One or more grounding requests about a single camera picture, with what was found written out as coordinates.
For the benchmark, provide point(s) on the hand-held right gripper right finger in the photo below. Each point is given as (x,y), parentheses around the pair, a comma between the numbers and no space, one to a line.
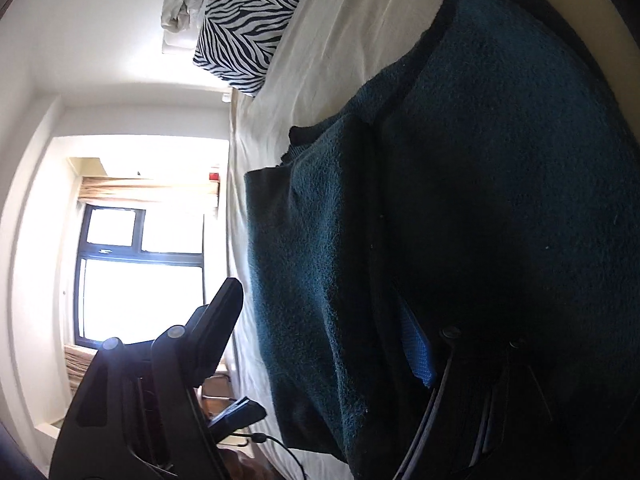
(419,352)

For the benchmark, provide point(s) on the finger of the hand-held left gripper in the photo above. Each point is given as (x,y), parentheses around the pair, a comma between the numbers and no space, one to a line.
(235,417)

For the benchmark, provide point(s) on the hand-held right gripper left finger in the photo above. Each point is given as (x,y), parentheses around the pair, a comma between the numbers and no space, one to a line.
(220,322)

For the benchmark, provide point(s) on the dark teal knit sweater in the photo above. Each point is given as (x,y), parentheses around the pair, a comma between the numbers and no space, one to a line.
(475,185)

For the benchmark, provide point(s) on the beige curtain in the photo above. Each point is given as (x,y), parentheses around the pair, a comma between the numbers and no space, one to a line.
(150,190)

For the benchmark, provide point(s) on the bed with beige sheet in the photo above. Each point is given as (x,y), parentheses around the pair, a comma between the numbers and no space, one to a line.
(330,50)

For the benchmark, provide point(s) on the zebra print pillow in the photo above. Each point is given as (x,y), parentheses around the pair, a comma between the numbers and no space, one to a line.
(250,20)

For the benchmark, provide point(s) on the window with dark frame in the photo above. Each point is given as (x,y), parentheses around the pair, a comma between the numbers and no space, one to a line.
(140,270)

